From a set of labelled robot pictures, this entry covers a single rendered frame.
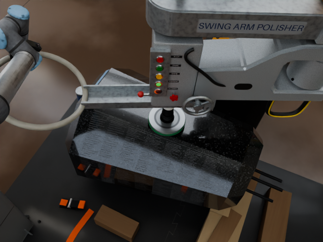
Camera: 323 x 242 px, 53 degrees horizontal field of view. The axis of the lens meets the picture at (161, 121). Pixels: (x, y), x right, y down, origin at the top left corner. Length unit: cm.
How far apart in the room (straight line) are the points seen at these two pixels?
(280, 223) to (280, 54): 145
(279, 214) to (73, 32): 269
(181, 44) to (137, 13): 265
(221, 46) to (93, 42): 224
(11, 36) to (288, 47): 117
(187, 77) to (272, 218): 145
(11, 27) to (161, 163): 105
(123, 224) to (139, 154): 63
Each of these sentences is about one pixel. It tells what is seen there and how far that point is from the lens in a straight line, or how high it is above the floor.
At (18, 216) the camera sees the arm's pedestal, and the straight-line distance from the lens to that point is 236.
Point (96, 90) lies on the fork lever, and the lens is 178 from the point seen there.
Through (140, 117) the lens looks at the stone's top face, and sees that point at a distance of 192.
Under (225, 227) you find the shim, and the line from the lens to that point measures 230.
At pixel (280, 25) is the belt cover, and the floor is 164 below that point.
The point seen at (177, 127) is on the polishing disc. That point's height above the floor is 87.
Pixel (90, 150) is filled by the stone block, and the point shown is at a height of 64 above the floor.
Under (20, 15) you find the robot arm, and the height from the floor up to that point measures 145.
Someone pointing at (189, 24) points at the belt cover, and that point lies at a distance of 123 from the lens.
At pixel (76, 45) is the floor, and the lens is 358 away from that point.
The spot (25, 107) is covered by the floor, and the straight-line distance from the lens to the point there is 317.
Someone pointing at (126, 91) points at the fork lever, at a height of 105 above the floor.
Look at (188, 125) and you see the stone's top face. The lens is 191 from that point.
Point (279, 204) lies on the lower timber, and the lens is 262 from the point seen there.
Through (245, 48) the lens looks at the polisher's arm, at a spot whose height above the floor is 141.
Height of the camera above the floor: 241
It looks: 56 degrees down
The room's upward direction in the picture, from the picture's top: 5 degrees clockwise
